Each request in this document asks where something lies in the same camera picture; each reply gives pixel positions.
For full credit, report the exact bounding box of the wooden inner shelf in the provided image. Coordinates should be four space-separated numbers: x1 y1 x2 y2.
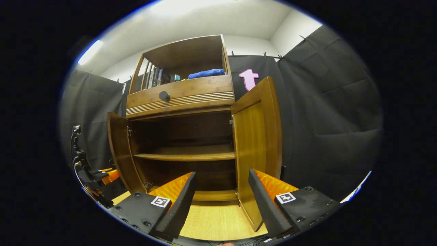
134 145 236 162

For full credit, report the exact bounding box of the black cable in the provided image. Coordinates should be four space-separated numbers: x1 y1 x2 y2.
70 125 82 159

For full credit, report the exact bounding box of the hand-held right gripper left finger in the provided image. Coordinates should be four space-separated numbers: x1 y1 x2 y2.
109 172 198 241

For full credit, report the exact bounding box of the blue folded towel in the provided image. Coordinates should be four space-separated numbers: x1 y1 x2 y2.
188 68 226 80

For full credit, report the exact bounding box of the wooden cabinet door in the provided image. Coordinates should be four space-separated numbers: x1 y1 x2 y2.
107 111 147 194
230 77 283 232

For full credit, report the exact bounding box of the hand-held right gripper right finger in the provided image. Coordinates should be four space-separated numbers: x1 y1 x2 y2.
248 169 343 239

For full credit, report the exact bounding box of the wooden double-door shoe cabinet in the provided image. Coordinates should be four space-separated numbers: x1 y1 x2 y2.
107 34 283 233

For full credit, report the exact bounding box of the black backdrop cloth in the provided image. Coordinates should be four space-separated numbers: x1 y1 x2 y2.
59 25 383 202

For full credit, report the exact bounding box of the wooden drawer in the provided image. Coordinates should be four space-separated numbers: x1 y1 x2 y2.
126 74 235 119

